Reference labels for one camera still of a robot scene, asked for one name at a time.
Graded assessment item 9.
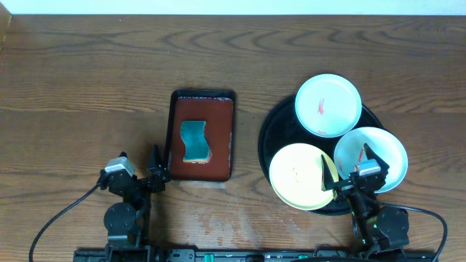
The green yellow sponge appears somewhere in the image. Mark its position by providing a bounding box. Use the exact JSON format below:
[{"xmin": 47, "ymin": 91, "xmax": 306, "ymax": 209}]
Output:
[{"xmin": 180, "ymin": 120, "xmax": 211, "ymax": 164}]

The rectangular black red tray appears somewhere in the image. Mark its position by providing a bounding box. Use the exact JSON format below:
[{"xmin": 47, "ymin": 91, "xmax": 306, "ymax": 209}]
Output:
[{"xmin": 164, "ymin": 90, "xmax": 236, "ymax": 182}]

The pale green plate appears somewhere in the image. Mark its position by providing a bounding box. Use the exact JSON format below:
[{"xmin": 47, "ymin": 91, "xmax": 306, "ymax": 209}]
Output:
[
  {"xmin": 294, "ymin": 74, "xmax": 362, "ymax": 138},
  {"xmin": 333, "ymin": 127, "xmax": 408, "ymax": 194}
]

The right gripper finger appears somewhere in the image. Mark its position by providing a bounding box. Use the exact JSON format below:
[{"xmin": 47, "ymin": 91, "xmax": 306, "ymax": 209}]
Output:
[
  {"xmin": 320, "ymin": 155, "xmax": 335, "ymax": 191},
  {"xmin": 363, "ymin": 143, "xmax": 390, "ymax": 170}
]

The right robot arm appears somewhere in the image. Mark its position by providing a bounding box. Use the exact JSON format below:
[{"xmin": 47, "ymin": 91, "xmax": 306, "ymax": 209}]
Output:
[{"xmin": 320, "ymin": 144, "xmax": 409, "ymax": 258}]

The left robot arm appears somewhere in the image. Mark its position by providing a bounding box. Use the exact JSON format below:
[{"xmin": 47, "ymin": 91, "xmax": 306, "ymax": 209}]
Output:
[{"xmin": 98, "ymin": 146, "xmax": 170, "ymax": 262}]

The yellow plate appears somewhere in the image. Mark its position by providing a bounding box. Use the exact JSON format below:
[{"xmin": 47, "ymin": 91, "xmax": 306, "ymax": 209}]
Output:
[{"xmin": 269, "ymin": 143, "xmax": 339, "ymax": 210}]

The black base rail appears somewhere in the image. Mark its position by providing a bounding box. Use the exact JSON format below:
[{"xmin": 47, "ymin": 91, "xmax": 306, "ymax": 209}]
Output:
[{"xmin": 72, "ymin": 246, "xmax": 438, "ymax": 262}]

